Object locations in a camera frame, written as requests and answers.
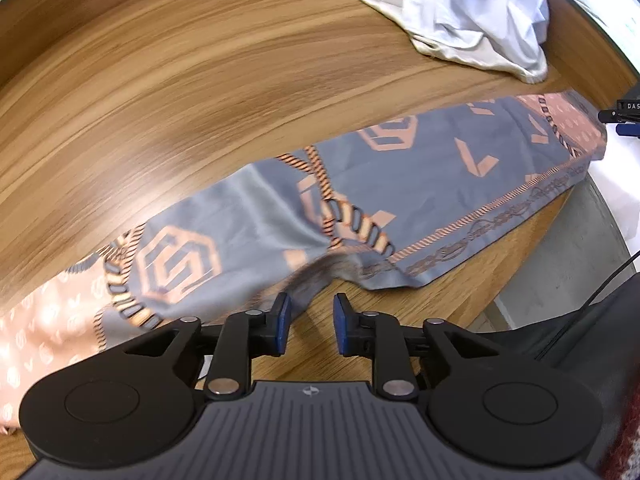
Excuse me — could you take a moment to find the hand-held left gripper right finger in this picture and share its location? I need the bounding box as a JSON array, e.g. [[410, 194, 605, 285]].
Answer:
[[332, 292, 501, 402]]

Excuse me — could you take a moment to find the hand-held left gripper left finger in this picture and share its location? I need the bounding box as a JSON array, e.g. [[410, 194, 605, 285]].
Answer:
[[122, 292, 293, 402]]

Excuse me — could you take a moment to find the patterned grey and pink scarf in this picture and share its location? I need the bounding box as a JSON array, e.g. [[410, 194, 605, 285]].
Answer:
[[0, 89, 608, 436]]

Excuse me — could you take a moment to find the white shirt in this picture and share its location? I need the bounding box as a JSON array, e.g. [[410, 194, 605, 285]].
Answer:
[[402, 0, 563, 78]]

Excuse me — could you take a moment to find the red patterned rug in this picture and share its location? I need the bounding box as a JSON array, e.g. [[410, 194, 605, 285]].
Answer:
[[597, 407, 640, 480]]

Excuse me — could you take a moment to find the black cable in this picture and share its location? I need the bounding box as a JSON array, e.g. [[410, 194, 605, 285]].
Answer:
[[537, 252, 640, 361]]

